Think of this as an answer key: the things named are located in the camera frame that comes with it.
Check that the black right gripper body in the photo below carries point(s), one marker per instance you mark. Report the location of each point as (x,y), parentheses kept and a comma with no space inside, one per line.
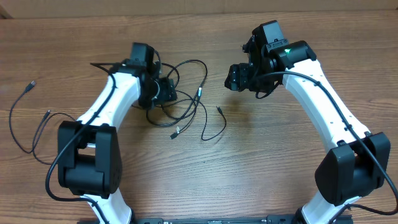
(240,76)

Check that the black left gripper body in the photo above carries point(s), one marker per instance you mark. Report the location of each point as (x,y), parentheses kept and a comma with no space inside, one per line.
(160,90)

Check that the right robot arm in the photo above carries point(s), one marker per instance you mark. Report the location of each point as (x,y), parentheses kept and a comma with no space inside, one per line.
(356,159)

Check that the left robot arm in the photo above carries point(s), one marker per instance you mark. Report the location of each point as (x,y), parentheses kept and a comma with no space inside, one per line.
(89,161)

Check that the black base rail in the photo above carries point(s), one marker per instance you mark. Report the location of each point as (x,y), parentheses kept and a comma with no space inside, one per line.
(217,220)

